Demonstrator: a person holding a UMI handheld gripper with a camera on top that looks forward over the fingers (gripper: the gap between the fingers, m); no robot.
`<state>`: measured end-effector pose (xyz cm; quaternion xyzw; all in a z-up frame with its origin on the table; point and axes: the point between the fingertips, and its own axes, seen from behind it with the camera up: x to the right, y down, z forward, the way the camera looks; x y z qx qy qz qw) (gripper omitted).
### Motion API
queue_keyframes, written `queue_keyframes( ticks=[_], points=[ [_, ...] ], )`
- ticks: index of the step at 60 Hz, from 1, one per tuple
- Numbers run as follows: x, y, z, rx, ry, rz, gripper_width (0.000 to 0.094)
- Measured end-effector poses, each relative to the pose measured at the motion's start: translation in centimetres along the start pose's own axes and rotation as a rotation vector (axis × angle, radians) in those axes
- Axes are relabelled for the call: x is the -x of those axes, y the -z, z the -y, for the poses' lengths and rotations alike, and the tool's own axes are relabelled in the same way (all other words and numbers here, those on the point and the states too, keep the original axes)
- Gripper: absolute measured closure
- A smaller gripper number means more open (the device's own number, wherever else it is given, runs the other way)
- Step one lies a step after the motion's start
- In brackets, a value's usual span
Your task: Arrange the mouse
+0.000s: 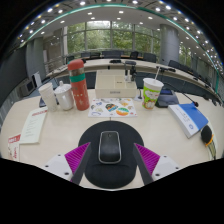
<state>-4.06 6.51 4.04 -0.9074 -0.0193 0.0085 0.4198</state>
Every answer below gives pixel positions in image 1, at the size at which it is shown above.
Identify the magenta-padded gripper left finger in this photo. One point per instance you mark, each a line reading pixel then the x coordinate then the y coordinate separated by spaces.
pixel 76 157

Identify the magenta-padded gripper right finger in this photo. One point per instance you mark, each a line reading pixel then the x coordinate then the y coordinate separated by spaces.
pixel 148 158

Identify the black computer mouse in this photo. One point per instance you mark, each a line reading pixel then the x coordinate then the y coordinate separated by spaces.
pixel 110 148

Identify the black mouse pad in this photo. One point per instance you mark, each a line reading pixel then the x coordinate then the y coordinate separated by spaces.
pixel 110 175

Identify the cream booklet red heading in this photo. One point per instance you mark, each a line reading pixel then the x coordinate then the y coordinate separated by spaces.
pixel 33 125

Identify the blue and white book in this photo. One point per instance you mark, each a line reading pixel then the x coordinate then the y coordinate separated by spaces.
pixel 188 118

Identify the colourful sticker sheet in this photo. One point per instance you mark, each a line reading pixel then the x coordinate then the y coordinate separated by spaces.
pixel 111 108

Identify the white lidded mug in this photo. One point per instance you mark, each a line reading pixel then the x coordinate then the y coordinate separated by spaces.
pixel 65 96

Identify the dark flat desk device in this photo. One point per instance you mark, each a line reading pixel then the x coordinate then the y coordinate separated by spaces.
pixel 166 99

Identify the magazine with fan print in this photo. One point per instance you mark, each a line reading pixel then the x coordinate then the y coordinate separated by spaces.
pixel 14 148

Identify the green printed paper cup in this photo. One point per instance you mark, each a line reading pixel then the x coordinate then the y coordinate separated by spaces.
pixel 151 95

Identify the black microphone yellow band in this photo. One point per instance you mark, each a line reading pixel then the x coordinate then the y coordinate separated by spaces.
pixel 206 133

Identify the white paper cup stack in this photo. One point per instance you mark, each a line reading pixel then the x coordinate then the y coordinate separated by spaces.
pixel 48 96

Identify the red thermos bottle green band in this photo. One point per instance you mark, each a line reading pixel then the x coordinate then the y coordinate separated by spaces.
pixel 80 90

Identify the cream cardboard box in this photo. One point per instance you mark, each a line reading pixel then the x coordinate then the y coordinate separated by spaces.
pixel 115 86

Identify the grey boxy monitor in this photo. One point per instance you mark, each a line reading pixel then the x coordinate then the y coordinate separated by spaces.
pixel 26 88

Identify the white floor appliance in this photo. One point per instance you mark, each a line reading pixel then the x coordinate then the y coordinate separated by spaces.
pixel 37 79

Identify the long curved conference desk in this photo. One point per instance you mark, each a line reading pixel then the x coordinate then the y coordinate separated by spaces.
pixel 100 63

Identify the dark office chairs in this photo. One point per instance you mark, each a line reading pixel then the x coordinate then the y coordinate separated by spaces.
pixel 111 54

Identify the ceiling lights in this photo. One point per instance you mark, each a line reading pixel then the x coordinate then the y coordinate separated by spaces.
pixel 90 13

